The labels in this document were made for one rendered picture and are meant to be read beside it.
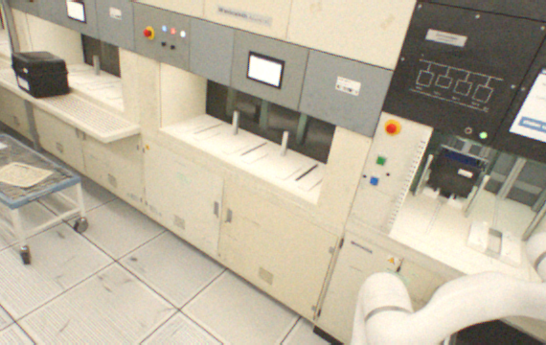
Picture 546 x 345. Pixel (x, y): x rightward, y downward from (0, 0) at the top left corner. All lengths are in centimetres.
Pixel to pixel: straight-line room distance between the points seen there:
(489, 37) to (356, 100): 49
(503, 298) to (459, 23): 87
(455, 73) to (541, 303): 79
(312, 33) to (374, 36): 26
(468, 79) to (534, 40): 20
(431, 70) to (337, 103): 38
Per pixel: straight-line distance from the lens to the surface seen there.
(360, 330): 103
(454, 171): 203
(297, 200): 179
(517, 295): 90
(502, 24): 137
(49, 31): 357
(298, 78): 158
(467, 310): 91
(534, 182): 244
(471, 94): 139
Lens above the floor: 181
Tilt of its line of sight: 30 degrees down
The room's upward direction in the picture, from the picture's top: 10 degrees clockwise
